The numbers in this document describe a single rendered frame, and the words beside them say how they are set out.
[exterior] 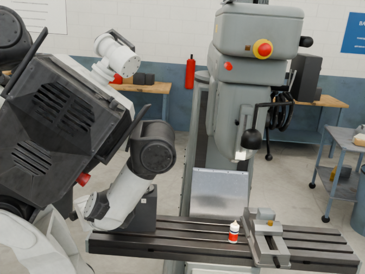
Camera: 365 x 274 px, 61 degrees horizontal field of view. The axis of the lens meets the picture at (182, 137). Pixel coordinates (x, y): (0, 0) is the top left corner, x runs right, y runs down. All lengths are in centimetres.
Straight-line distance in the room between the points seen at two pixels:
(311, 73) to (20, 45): 119
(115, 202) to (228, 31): 62
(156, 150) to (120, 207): 22
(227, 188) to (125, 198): 100
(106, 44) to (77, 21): 494
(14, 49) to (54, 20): 513
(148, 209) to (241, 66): 74
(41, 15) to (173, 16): 219
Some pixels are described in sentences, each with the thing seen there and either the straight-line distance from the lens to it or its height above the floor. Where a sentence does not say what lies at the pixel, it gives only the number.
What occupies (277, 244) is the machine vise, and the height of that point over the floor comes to 97.
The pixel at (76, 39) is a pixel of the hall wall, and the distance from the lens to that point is 579.
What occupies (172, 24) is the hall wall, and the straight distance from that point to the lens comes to 545.
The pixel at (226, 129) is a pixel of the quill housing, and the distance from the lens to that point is 122.
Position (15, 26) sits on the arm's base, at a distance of 79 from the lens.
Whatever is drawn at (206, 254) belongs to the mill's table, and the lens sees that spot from 149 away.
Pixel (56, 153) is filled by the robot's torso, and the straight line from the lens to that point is 69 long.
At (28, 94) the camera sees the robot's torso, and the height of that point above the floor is 166.
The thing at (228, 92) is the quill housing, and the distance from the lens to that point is 119.
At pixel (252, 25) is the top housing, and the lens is 104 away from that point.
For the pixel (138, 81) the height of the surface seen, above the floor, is 93.
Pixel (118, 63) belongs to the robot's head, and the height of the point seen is 171.
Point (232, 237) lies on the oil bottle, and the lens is 149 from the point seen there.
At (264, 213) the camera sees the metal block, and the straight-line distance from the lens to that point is 149.
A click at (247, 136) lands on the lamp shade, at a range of 107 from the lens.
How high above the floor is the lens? 181
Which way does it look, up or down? 20 degrees down
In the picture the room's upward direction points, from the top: 4 degrees clockwise
